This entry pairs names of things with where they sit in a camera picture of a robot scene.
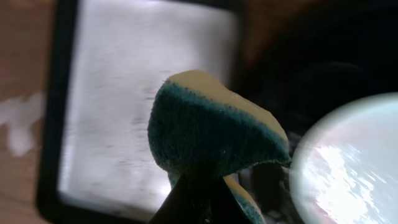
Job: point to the black rectangular soapy tray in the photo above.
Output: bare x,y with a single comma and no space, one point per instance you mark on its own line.
109,58

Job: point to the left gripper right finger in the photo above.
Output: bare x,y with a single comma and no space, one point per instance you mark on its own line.
224,208

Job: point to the mint green plate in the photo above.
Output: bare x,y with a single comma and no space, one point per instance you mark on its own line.
344,169

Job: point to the black round tray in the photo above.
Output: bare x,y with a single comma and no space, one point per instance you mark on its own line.
336,53

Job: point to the green yellow sponge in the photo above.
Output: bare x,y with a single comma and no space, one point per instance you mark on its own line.
199,128

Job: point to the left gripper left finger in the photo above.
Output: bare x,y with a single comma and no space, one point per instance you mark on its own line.
182,205

